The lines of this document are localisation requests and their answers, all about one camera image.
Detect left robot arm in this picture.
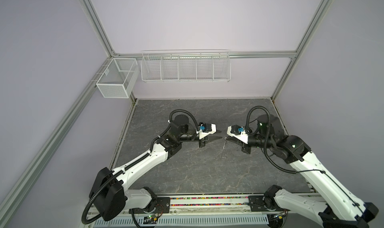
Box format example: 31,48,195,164
81,109,219,225

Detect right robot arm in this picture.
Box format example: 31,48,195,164
226,105,379,228

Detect small circuit board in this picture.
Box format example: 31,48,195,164
143,216,158,225

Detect white mesh box basket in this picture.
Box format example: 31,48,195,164
96,58,140,98

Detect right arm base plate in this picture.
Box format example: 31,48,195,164
248,196,283,212

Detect aluminium rail with coloured beads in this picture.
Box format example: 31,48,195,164
83,193,336,217

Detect white wire shelf basket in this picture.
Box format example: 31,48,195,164
141,49,232,82

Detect white slotted cable duct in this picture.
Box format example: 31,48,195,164
88,214,269,228

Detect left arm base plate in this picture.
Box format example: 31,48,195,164
133,197,171,214

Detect aluminium frame profiles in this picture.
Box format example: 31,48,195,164
0,0,342,220

